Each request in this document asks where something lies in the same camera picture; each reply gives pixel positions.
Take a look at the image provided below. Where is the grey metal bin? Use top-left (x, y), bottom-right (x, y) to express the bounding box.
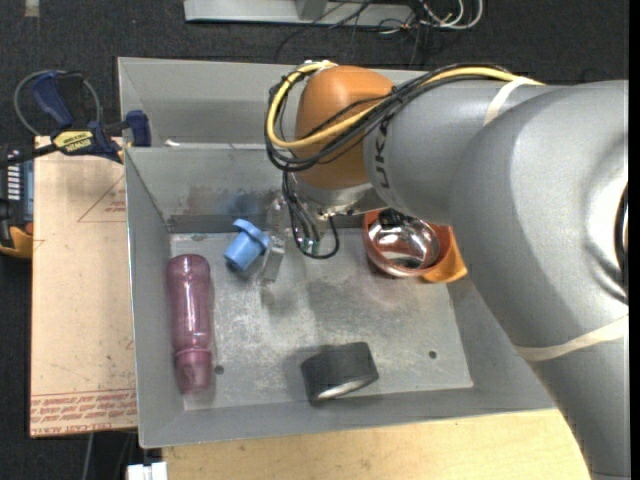
top-left (117, 56), bottom-right (556, 450)

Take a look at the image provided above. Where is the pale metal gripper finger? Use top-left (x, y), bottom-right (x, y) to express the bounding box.
top-left (269, 196), bottom-right (290, 242)
top-left (257, 240), bottom-right (288, 290)

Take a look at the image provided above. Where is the pink clear plastic bottle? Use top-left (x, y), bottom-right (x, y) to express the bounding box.
top-left (164, 253), bottom-right (217, 396)

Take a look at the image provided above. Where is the blue plastic cap piece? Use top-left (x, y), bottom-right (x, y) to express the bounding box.
top-left (222, 217), bottom-right (271, 272)

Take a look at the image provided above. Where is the orange cup with shiny inside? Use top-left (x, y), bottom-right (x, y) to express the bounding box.
top-left (360, 207), bottom-right (470, 285)

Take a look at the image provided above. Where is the brown cardboard board, red print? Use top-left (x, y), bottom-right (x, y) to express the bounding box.
top-left (28, 135), bottom-right (139, 439)

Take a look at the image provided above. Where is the black tape roll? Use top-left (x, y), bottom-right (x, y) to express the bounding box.
top-left (298, 341), bottom-right (380, 403)

